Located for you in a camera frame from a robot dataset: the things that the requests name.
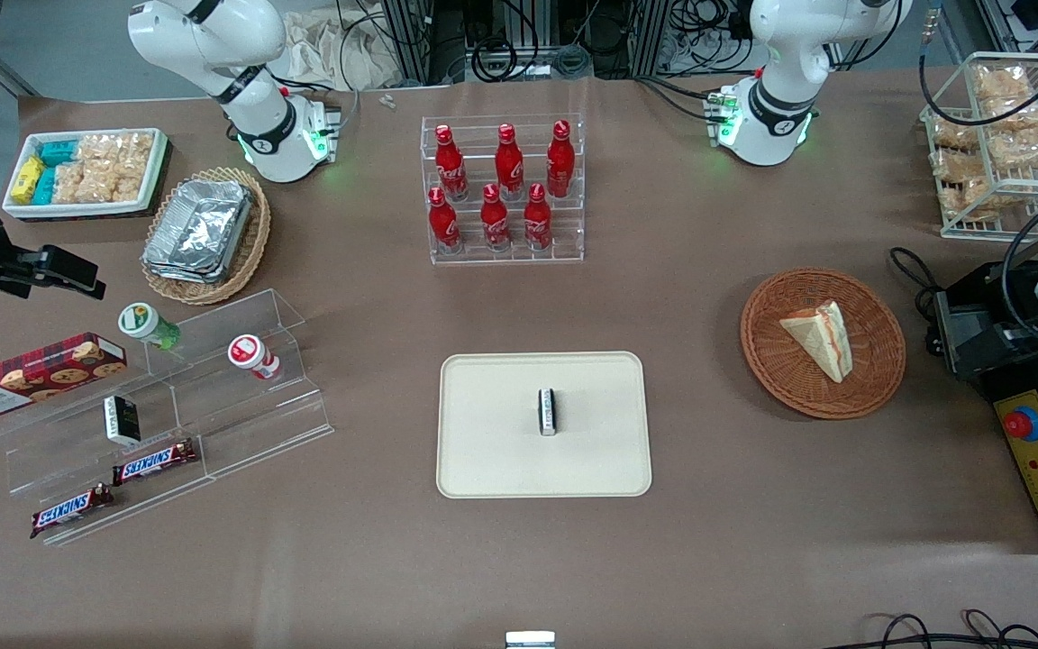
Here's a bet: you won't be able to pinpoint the white rectangular snack bin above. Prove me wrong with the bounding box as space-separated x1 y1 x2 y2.
2 127 168 220

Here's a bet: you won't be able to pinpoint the coiled black cable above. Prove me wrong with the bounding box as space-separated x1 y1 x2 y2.
470 34 522 84

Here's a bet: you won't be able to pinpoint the small black white box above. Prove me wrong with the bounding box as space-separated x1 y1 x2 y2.
103 394 142 446

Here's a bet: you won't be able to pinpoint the brown Snickers bar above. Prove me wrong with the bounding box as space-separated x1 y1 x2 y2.
29 483 115 540
111 438 199 488

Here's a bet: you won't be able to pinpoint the black machine yellow panel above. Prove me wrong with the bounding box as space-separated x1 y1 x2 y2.
932 256 1038 554

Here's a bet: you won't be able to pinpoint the aluminium frame rack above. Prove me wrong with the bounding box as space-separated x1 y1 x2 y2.
378 0 693 87

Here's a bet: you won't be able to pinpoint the clear acrylic step display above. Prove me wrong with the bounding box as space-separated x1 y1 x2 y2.
0 288 336 547

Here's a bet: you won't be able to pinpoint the clear acrylic bottle rack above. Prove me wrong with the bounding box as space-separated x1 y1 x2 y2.
420 114 587 266

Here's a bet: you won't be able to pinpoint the black machine power cable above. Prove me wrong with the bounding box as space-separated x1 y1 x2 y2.
888 245 945 318

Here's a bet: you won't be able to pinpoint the red cola bottle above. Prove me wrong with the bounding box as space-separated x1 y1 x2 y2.
523 182 554 251
434 124 470 202
545 119 577 200
427 186 463 254
479 183 513 252
494 123 526 202

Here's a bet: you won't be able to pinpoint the black hanging cable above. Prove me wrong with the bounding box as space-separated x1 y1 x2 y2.
918 0 1038 128

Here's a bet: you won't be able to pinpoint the small red white bottle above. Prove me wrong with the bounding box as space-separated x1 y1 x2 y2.
227 334 282 381

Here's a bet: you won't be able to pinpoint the red tartan cookie box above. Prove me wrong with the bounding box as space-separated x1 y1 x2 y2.
0 332 129 422

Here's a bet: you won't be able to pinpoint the clear rice cracker pack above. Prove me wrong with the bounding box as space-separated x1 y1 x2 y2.
51 161 87 205
113 133 154 203
77 134 120 203

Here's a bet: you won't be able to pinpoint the green bottle white lid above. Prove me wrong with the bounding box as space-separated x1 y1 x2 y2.
117 302 183 352

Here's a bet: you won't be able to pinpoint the yellow snack packet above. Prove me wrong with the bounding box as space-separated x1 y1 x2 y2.
12 157 45 205

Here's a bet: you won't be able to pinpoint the beige crumpled cloth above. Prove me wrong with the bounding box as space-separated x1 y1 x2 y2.
278 7 405 92

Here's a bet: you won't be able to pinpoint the white wire rack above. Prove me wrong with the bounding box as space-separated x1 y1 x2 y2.
919 51 1038 242

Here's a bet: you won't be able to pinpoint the clear fried snack pack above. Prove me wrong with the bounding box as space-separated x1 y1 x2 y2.
971 62 1038 127
932 149 994 187
928 116 981 155
986 121 1038 170
944 179 1008 224

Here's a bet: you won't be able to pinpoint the beige rectangular tray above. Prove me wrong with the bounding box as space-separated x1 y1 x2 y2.
435 351 654 500

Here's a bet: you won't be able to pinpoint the light wicker oval basket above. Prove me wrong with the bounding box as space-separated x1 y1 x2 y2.
141 167 272 306

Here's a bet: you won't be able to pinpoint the brown round wicker basket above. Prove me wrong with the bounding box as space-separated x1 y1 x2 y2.
739 267 907 421

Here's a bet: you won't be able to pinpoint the black cables bundle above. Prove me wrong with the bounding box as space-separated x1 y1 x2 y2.
843 609 1038 649

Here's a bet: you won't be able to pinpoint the stacked aluminium foil containers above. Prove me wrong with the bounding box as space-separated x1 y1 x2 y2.
141 178 255 286

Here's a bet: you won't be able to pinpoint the triangular sandwich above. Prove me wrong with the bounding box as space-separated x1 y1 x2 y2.
778 299 854 385

